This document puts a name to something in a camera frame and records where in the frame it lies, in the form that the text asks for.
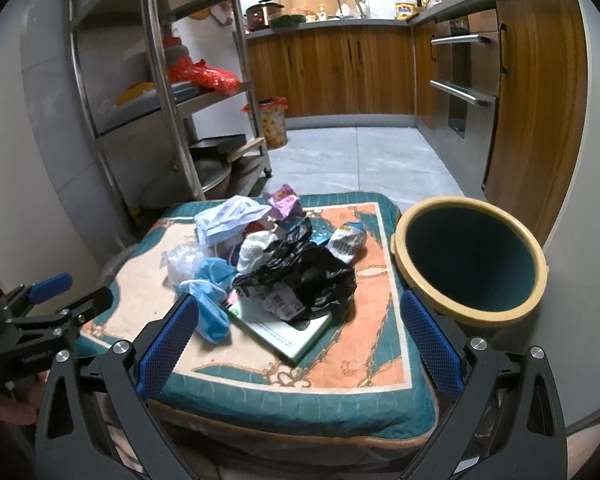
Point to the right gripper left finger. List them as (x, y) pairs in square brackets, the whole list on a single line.
[(72, 440)]

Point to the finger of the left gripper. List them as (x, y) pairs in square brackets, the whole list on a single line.
[(50, 287), (64, 322)]

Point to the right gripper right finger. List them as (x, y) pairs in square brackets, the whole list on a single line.
[(504, 421)]

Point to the clear plastic bag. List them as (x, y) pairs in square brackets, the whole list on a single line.
[(183, 262)]

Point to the blue face mask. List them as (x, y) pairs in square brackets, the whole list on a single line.
[(210, 286)]

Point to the white blue wet wipes pack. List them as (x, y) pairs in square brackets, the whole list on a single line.
[(220, 223)]

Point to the blue white courier bag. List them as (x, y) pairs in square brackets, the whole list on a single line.
[(348, 241)]

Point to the yellow teal trash bin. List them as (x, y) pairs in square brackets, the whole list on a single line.
[(470, 260)]

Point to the wooden kitchen cabinets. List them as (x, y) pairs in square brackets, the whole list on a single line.
[(535, 61)]

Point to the chrome kitchen faucet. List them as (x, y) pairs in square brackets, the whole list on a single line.
[(351, 9)]

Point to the teal orange quilted cushion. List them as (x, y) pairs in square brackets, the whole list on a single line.
[(361, 383)]

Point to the white crumpled tissue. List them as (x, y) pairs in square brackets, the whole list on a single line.
[(252, 252)]

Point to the metal wok on shelf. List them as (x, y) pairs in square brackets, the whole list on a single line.
[(171, 188)]

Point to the black plastic bag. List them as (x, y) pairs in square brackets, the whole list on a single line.
[(299, 279)]

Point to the pink purple snack wrapper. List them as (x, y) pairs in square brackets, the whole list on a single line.
[(284, 203)]

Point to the teal blister pill pack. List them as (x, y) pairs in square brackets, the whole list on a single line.
[(322, 230)]

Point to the stainless steel shelf rack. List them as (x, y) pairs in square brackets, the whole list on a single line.
[(157, 17)]

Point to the red plastic bag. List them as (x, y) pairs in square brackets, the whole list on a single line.
[(205, 76)]

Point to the small patterned waste bin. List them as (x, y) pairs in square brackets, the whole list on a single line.
[(273, 118)]

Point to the stainless steel oven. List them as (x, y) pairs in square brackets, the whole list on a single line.
[(466, 86)]

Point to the dark rice cooker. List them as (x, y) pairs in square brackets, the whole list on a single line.
[(260, 14)]

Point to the yellow oil bottle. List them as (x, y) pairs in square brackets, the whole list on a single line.
[(404, 10)]

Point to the black pan with wooden handle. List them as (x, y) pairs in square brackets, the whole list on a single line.
[(224, 148)]

